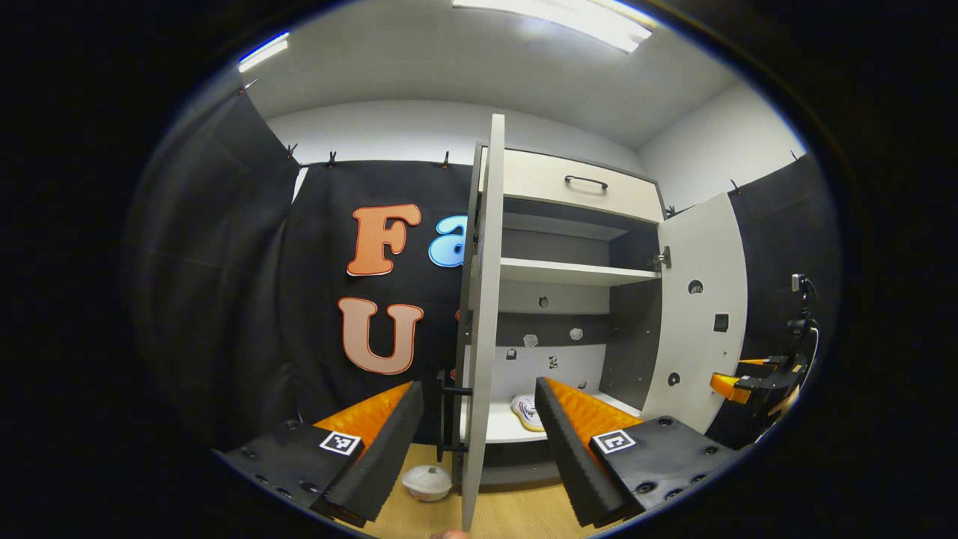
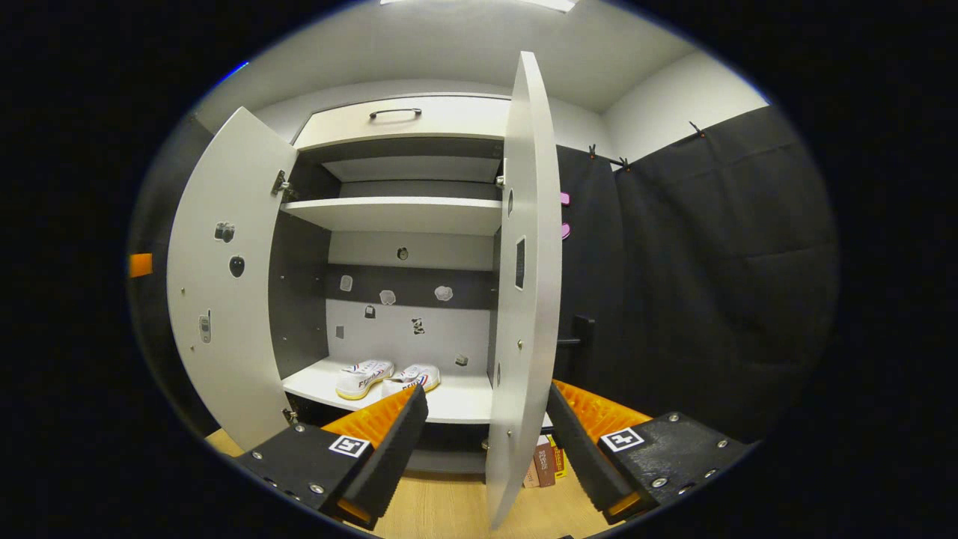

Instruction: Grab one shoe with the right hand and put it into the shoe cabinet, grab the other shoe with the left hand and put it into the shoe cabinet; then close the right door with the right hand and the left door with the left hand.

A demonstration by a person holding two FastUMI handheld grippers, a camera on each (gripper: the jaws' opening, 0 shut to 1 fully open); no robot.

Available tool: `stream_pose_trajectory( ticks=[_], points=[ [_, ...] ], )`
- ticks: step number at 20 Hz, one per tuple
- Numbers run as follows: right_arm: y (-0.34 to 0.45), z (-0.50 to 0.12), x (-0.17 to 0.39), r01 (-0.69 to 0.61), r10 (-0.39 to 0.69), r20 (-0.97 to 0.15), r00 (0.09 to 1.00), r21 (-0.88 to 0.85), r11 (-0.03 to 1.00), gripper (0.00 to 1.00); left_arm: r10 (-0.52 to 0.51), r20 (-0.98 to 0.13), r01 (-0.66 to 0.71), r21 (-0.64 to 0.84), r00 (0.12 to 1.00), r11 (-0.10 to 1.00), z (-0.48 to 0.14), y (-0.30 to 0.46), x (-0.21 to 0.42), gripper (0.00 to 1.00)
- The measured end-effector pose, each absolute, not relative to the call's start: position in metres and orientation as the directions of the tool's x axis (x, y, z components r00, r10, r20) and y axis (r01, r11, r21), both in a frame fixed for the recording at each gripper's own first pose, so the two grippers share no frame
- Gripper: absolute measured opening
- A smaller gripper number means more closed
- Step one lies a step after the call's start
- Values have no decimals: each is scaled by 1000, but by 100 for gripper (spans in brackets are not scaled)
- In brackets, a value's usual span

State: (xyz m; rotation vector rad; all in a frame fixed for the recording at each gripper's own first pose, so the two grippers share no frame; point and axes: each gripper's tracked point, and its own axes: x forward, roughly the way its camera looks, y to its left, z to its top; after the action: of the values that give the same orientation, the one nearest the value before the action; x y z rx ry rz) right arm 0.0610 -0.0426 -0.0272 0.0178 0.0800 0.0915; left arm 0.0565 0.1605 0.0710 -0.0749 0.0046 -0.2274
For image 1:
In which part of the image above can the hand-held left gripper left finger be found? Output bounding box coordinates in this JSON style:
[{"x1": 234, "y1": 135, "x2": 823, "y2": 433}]
[{"x1": 212, "y1": 380, "x2": 425, "y2": 529}]

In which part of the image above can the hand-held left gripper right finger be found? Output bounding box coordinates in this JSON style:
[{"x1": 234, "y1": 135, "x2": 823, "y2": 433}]
[{"x1": 533, "y1": 377, "x2": 742, "y2": 529}]

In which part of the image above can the white shoe cabinet door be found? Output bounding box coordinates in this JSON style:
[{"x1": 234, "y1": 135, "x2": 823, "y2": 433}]
[
  {"x1": 458, "y1": 114, "x2": 506, "y2": 532},
  {"x1": 641, "y1": 192, "x2": 749, "y2": 435}
]

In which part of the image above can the white striped shoe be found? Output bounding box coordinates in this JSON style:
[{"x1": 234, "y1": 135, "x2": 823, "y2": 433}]
[{"x1": 510, "y1": 395, "x2": 547, "y2": 433}]

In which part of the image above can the grey white shoe cabinet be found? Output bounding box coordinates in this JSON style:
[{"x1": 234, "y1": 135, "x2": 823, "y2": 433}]
[{"x1": 453, "y1": 142, "x2": 667, "y2": 487}]

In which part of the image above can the white cabinet drawer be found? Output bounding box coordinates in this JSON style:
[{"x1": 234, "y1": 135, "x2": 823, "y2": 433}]
[{"x1": 479, "y1": 147, "x2": 665, "y2": 223}]

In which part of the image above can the white lidded bowl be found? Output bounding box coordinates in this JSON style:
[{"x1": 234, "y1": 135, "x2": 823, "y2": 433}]
[{"x1": 401, "y1": 465, "x2": 454, "y2": 502}]

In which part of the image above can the small ceiling light panel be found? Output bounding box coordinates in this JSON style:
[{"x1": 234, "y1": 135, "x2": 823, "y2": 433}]
[{"x1": 238, "y1": 31, "x2": 290, "y2": 73}]

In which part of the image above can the black door handle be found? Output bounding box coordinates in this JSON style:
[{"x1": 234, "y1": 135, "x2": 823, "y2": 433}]
[{"x1": 436, "y1": 371, "x2": 474, "y2": 461}]

